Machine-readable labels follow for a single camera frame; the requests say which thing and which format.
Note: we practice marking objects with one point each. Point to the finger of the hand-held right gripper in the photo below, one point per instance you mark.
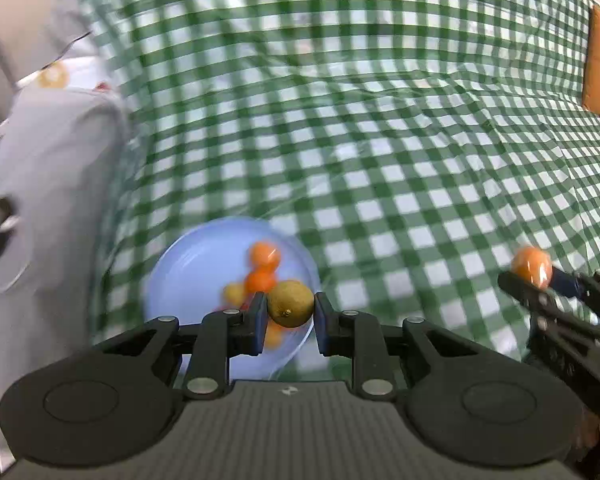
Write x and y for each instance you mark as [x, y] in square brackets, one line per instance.
[522, 291]
[566, 281]

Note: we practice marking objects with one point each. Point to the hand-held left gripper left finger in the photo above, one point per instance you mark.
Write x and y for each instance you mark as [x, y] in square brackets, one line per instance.
[255, 322]

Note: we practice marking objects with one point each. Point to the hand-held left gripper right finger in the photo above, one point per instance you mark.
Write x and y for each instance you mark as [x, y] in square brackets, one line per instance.
[325, 322]

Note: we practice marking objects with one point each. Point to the plastic-wrapped orange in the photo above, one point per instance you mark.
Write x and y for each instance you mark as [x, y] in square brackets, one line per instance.
[531, 266]

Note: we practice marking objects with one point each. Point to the small yellow lemon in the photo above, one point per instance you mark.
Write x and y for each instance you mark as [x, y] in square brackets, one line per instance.
[290, 304]
[235, 292]

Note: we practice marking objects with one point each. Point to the light blue plate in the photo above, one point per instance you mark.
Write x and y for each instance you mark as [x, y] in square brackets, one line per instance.
[195, 270]

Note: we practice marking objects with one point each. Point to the green checked tablecloth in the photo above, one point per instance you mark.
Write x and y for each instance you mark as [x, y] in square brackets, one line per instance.
[380, 110]

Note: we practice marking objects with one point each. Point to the grey printed cloth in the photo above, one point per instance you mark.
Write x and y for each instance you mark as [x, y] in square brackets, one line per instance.
[55, 185]

